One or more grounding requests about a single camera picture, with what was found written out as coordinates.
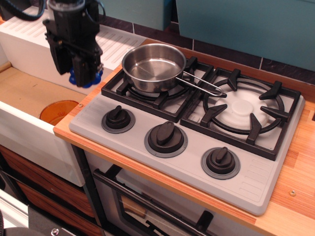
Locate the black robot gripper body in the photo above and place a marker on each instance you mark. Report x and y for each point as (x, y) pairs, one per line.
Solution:
(76, 22)

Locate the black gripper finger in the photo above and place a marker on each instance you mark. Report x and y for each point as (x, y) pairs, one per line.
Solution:
(85, 67)
(61, 55)

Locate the blue toy blueberry cluster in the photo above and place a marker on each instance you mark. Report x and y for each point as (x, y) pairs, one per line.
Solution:
(96, 80)

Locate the stainless steel pan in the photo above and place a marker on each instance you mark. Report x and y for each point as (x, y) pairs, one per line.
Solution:
(156, 68)

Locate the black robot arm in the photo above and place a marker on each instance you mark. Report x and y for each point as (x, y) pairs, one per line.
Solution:
(72, 28)

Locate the black left stove knob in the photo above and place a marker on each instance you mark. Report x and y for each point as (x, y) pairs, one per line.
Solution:
(118, 120)

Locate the black stove knob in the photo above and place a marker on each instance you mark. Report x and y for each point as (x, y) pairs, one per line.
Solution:
(118, 120)
(220, 163)
(166, 140)

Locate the black middle stove knob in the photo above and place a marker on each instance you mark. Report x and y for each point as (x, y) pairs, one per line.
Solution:
(166, 140)

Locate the grey toy stove top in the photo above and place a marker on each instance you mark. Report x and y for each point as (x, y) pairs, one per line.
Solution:
(250, 189)

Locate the black right stove knob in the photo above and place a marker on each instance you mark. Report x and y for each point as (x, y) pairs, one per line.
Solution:
(220, 163)

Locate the white toy sink unit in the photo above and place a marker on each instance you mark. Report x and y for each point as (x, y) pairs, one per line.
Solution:
(29, 82)

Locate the orange plastic sink drain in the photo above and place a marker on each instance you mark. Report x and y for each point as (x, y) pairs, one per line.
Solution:
(56, 111)

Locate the black left burner grate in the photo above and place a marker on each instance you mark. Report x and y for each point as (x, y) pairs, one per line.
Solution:
(169, 105)

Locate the black burner grate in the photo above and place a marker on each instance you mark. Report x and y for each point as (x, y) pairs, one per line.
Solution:
(169, 105)
(253, 115)

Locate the wooden drawer cabinet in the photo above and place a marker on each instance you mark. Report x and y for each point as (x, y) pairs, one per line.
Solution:
(53, 196)

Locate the toy oven door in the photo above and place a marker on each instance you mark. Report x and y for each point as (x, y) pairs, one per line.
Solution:
(142, 208)

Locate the black right burner grate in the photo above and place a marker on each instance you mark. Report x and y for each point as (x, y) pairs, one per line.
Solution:
(253, 115)

